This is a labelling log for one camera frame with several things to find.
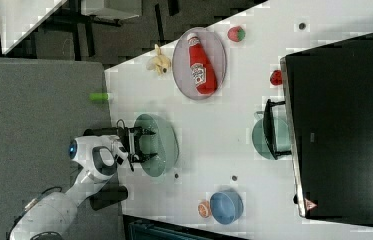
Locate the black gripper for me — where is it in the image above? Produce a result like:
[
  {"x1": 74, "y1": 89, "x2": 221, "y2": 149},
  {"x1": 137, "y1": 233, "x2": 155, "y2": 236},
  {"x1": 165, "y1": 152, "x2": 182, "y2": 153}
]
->
[{"x1": 117, "y1": 127, "x2": 157, "y2": 163}]

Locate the green perforated strainer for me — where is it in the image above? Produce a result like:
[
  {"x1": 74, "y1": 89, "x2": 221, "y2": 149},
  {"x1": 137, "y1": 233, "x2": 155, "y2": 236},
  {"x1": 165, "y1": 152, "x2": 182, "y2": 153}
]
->
[{"x1": 134, "y1": 114, "x2": 179, "y2": 177}]

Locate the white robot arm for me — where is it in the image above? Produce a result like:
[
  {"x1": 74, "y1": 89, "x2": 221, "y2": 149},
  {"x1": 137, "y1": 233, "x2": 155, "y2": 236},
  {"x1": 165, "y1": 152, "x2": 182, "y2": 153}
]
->
[{"x1": 6, "y1": 127, "x2": 155, "y2": 240}]

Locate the green cylinder marker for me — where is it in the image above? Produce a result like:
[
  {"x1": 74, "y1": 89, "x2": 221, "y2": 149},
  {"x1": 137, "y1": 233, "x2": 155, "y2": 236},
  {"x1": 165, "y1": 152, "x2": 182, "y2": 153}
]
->
[{"x1": 89, "y1": 93, "x2": 109, "y2": 102}]

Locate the peeled banana toy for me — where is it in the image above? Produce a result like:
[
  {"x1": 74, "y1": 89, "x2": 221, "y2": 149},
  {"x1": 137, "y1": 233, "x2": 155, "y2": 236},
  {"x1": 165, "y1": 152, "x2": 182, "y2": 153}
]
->
[{"x1": 146, "y1": 44, "x2": 171, "y2": 76}]

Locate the orange slice toy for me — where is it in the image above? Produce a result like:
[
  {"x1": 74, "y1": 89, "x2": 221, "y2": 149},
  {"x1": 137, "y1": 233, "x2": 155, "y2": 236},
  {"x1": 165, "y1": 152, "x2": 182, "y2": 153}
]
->
[{"x1": 198, "y1": 200, "x2": 212, "y2": 218}]

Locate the red ketchup bottle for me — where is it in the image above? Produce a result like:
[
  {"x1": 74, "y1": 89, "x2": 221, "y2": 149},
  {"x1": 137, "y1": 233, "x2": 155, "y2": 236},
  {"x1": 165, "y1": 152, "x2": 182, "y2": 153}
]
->
[{"x1": 187, "y1": 33, "x2": 218, "y2": 95}]

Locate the grey round plate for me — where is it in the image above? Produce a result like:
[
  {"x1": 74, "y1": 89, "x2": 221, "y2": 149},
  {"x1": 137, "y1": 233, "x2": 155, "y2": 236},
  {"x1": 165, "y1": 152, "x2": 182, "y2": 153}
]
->
[{"x1": 172, "y1": 27, "x2": 227, "y2": 100}]

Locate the blue bowl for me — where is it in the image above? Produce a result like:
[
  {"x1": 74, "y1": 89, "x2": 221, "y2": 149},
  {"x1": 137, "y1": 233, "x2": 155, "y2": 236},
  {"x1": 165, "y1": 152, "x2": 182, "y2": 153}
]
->
[{"x1": 210, "y1": 189, "x2": 244, "y2": 225}]

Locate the red strawberry toy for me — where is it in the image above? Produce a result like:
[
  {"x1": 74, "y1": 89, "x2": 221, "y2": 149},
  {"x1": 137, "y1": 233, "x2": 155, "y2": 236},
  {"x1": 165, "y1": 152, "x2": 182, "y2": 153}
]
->
[{"x1": 227, "y1": 26, "x2": 246, "y2": 42}]

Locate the red strawberry with leaves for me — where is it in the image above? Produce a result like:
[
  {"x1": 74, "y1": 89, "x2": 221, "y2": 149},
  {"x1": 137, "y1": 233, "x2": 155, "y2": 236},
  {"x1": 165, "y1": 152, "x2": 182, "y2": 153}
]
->
[{"x1": 270, "y1": 70, "x2": 283, "y2": 86}]

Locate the black toaster oven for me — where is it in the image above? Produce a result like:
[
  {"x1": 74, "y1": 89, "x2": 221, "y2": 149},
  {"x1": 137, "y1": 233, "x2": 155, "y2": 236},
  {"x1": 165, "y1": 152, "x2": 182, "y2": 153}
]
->
[{"x1": 263, "y1": 33, "x2": 373, "y2": 227}]

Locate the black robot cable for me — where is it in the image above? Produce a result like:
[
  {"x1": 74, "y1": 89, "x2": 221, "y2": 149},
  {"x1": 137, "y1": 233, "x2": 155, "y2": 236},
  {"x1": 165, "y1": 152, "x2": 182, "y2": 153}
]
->
[{"x1": 5, "y1": 186, "x2": 64, "y2": 240}]

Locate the green cup with handle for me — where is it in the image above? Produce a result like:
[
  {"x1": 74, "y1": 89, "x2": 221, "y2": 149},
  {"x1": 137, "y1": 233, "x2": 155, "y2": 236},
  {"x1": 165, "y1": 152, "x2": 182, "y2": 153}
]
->
[{"x1": 252, "y1": 111, "x2": 291, "y2": 160}]

